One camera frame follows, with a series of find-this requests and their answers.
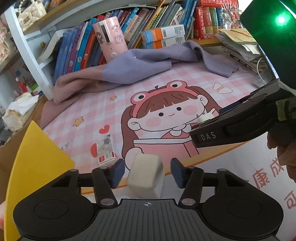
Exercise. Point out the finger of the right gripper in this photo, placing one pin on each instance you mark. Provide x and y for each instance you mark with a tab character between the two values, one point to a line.
264	90
240	124

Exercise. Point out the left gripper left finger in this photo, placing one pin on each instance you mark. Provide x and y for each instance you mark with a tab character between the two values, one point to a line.
104	180

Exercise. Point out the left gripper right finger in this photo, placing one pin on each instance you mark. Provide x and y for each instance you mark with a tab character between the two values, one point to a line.
190	180

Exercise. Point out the staples box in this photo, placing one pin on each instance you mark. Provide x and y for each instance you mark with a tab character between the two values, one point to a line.
106	153

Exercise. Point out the beige square block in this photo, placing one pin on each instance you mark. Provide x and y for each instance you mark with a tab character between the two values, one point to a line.
146	176

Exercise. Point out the small white usb charger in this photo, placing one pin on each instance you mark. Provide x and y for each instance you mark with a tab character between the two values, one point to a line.
204	117

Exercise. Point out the pink plush pig toy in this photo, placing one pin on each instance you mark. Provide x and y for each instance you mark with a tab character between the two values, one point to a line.
2	212

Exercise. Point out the right hand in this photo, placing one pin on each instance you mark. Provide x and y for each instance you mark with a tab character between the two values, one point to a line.
285	155

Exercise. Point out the brown envelope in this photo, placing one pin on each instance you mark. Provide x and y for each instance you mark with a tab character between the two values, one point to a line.
240	35

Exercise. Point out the red dictionary books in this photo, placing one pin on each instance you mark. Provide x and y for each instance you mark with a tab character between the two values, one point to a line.
211	16

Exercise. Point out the yellow cardboard box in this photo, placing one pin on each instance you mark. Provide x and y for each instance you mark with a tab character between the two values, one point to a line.
29	160

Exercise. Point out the pink cartoon table mat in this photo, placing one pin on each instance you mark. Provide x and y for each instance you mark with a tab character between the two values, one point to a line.
154	116

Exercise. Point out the orange white box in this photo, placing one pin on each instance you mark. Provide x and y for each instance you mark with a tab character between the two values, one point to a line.
163	37

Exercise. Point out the pink purple cloth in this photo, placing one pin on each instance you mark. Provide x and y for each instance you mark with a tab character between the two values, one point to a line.
128	68

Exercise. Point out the tissue pack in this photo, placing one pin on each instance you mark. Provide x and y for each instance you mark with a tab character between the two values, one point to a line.
19	111

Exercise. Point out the pink cylindrical device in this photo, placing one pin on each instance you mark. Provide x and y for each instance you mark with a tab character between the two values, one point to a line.
110	37

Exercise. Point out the white quilted handbag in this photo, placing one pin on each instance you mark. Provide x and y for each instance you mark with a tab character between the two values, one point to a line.
31	14

